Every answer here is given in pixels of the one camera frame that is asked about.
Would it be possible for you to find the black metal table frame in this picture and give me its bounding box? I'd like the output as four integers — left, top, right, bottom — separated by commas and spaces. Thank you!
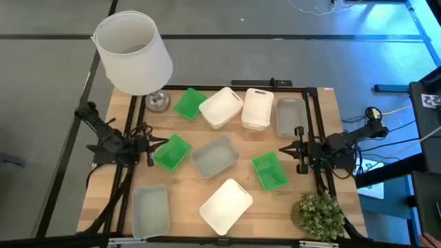
79, 84, 366, 247

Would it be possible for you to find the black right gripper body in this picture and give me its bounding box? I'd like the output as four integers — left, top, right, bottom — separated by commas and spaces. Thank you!
294, 125, 323, 175

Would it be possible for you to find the white floor cable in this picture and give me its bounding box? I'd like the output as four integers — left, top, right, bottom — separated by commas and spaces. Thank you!
287, 0, 362, 17

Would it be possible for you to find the grey plastic basket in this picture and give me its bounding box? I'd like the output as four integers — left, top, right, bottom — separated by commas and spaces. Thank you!
276, 97, 309, 140
131, 183, 171, 240
190, 134, 240, 180

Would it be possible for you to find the white shade table lamp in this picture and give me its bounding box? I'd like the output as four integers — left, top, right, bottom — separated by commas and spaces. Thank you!
90, 10, 174, 114

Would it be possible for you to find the black panel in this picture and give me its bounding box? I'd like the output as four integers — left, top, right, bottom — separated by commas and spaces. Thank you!
230, 78, 294, 87

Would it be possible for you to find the potted green plant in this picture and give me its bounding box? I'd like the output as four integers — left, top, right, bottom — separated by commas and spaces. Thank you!
290, 192, 347, 243

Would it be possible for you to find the black and white marker sheet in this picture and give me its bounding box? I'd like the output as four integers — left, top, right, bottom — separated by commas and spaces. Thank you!
420, 93, 441, 110

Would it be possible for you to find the yellow power strip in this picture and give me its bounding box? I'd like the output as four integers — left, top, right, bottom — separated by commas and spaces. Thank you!
365, 106, 383, 121

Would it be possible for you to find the green plastic basket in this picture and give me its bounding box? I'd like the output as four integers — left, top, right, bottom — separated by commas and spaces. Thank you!
173, 87, 209, 121
252, 151, 290, 192
153, 133, 193, 173

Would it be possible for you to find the silver metal bracket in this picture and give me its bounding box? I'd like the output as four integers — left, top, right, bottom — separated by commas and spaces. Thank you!
108, 237, 147, 246
298, 240, 340, 248

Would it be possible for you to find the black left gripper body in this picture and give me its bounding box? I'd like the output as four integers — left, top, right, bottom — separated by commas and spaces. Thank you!
132, 132, 155, 168

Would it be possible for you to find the person's hand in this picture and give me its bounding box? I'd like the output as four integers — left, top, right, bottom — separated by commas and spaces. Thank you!
418, 233, 441, 248

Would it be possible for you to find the white plastic basket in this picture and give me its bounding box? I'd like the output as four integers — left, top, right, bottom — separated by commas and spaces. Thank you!
198, 178, 254, 237
198, 86, 245, 130
240, 87, 275, 132

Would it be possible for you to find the black cabinet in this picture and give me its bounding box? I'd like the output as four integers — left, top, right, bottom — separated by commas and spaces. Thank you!
409, 67, 441, 173

